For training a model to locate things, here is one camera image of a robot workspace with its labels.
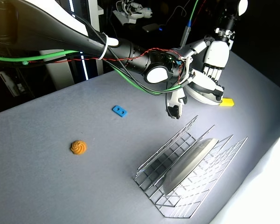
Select grey adapter with blue plug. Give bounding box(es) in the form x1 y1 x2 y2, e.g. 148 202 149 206
179 21 193 47

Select silver wire plate rack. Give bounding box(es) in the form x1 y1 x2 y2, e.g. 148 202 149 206
133 115 249 219

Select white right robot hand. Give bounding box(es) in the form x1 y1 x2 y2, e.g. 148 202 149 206
187 69 225 102

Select thin green cable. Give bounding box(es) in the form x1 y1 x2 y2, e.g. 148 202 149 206
190 0 199 22

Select blue block with two holes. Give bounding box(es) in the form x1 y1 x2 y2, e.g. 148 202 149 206
112 105 128 118

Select orange swirl cookie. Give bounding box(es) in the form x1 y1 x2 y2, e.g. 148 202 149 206
70 140 88 155

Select yellow block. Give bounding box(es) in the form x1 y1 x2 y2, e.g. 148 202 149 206
219 98 235 107

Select white cabinet with black strip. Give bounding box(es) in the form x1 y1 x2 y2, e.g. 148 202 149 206
45 0 104 91

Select grey power bank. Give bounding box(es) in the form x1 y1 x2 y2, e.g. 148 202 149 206
142 23 163 33

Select spare white robot hand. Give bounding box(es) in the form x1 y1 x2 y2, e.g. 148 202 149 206
116 0 154 24

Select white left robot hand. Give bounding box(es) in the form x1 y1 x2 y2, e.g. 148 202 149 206
172 36 231 83

